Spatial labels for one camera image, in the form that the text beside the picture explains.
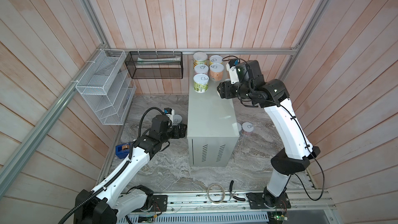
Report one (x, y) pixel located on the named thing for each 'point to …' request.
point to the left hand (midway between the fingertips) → (179, 129)
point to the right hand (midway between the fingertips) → (223, 87)
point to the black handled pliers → (232, 194)
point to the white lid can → (247, 128)
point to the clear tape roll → (209, 197)
